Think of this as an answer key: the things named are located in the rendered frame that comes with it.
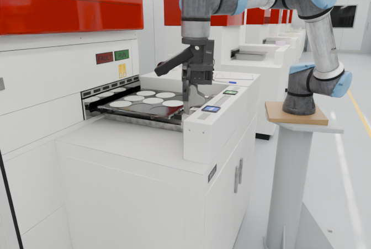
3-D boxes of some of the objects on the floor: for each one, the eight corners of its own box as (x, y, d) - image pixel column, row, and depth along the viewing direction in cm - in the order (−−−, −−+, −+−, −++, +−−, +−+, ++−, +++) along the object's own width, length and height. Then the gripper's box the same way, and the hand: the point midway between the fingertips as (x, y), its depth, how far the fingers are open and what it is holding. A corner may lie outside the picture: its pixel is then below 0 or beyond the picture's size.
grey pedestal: (334, 229, 173) (359, 106, 147) (362, 293, 131) (404, 139, 106) (252, 218, 182) (263, 101, 157) (255, 275, 141) (270, 130, 116)
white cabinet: (79, 294, 131) (53, 140, 106) (170, 188, 215) (168, 88, 189) (202, 359, 106) (207, 177, 81) (251, 210, 190) (261, 98, 164)
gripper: (214, 40, 66) (210, 121, 73) (214, 37, 74) (210, 110, 81) (179, 39, 67) (178, 119, 74) (183, 36, 75) (182, 108, 82)
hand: (185, 110), depth 77 cm, fingers closed
